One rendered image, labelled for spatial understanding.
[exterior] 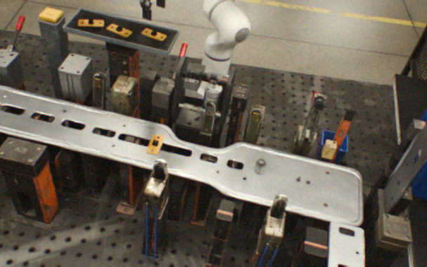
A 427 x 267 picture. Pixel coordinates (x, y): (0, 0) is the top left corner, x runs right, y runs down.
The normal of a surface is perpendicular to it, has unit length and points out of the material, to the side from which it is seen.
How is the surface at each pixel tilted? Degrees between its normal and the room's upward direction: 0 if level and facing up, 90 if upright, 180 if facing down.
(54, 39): 90
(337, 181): 0
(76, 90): 90
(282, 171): 0
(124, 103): 90
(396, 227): 0
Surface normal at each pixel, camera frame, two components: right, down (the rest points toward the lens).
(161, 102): -0.22, 0.69
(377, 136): 0.12, -0.69
